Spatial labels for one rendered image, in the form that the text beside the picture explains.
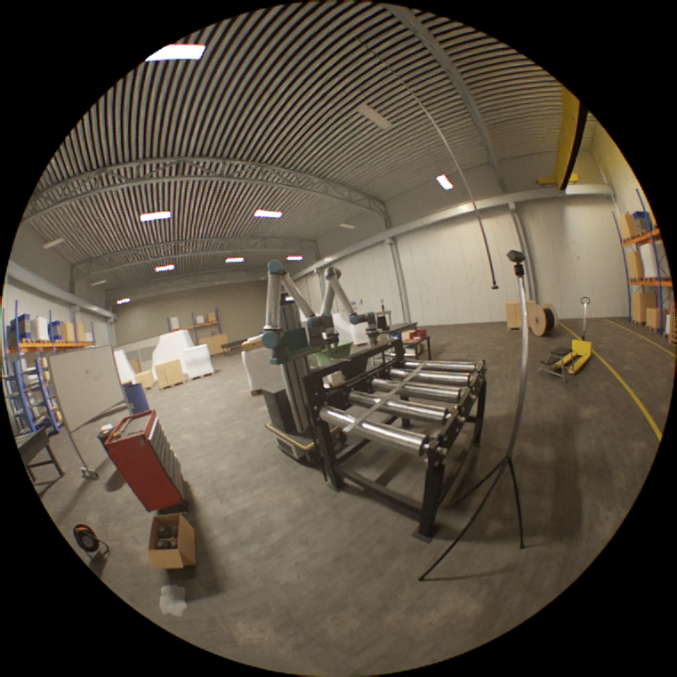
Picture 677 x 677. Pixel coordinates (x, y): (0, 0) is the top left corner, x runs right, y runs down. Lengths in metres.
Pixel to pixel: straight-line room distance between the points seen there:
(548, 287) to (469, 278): 4.37
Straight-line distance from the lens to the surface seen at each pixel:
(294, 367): 2.25
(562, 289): 11.73
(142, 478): 2.27
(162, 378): 9.20
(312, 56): 7.23
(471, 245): 11.72
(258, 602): 1.74
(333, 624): 1.58
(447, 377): 1.81
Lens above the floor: 1.55
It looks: 7 degrees down
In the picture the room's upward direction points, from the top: 10 degrees counter-clockwise
